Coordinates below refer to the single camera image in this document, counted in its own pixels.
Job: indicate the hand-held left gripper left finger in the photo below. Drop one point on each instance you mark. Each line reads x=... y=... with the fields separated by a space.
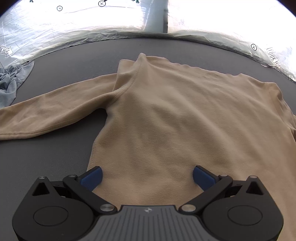
x=92 y=178

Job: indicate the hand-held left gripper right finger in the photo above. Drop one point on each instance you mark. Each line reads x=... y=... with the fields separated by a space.
x=203 y=178

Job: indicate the beige long-sleeve sweater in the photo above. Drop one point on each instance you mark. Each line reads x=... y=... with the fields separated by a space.
x=175 y=120

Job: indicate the grey shirt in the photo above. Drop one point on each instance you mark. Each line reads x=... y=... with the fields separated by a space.
x=11 y=81

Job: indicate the white printed sheet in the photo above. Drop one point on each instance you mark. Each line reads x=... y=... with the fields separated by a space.
x=69 y=30

